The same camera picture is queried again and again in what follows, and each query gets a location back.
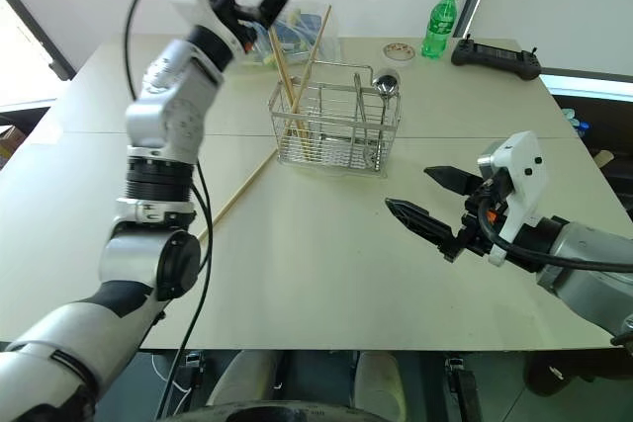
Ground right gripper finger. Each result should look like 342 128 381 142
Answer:
423 165 481 196
384 197 454 250

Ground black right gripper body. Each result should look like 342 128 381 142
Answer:
443 177 510 263

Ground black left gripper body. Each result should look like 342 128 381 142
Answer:
212 0 272 46

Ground metal spoon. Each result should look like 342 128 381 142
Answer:
363 73 401 169

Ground clear plastic bag with items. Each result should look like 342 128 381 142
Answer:
241 0 343 67

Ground wooden chopstick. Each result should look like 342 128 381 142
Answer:
266 26 311 161
196 148 279 242
271 41 314 162
289 4 333 139

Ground black handheld controller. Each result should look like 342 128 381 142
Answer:
450 34 543 82

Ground clear bottles with blue caps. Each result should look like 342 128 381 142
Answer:
562 106 593 140

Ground black table clamp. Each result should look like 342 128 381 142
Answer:
443 352 484 422
181 350 206 392

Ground green plastic soda bottle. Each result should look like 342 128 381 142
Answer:
420 0 460 61

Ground black rounded object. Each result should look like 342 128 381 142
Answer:
522 337 597 397

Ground pale rounded shape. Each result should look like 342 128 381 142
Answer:
352 350 407 422
206 350 287 409

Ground dark rounded shape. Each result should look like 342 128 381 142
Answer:
170 395 395 422

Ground cardboard box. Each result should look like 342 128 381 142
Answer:
0 124 29 171

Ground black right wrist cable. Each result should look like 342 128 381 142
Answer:
482 194 633 274

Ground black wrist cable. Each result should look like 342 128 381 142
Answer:
123 0 160 100
482 194 633 274

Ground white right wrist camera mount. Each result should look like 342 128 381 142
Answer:
476 130 550 266

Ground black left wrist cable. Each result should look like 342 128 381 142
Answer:
123 0 160 100

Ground metal wire basket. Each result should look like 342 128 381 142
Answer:
268 61 403 175

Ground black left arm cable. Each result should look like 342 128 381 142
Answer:
155 157 215 421

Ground thin white cable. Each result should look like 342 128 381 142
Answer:
149 351 195 394

